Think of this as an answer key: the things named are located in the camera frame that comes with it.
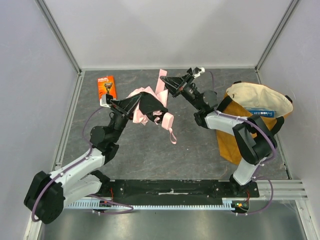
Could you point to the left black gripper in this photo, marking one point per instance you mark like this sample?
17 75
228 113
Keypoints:
120 109

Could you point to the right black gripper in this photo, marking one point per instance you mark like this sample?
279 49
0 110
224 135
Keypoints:
184 83

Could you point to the pink folding umbrella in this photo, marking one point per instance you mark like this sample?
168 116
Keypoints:
152 106

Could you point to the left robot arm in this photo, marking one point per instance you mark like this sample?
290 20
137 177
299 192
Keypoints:
50 193

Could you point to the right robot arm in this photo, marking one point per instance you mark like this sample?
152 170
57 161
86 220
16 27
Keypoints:
254 140

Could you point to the orange Gillette razor box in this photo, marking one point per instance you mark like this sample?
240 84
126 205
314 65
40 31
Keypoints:
106 85

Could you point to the orange canvas tote bag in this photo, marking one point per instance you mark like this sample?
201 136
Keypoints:
243 95

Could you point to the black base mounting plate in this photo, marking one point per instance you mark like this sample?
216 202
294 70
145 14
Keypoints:
174 192

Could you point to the blue Harry's razor box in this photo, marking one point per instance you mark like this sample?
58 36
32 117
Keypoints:
261 111

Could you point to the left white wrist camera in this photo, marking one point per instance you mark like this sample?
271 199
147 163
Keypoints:
105 100

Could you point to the white slotted cable duct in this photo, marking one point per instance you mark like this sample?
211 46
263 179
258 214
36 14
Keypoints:
89 203

